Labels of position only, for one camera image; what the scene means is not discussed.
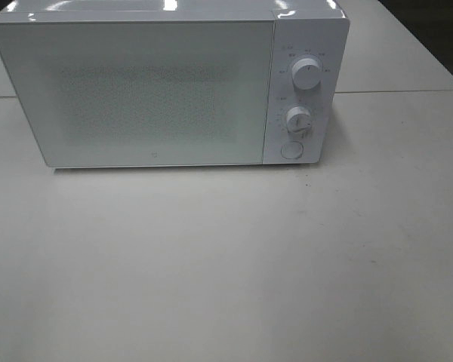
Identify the white microwave oven body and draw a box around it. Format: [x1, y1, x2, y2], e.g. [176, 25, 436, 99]
[0, 1, 350, 167]

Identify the white timer knob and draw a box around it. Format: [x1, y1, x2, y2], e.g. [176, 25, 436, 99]
[285, 106, 313, 133]

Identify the upper white power knob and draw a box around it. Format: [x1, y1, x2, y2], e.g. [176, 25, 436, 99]
[291, 55, 322, 91]

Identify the round door release button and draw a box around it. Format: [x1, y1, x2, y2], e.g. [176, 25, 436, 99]
[281, 141, 304, 160]

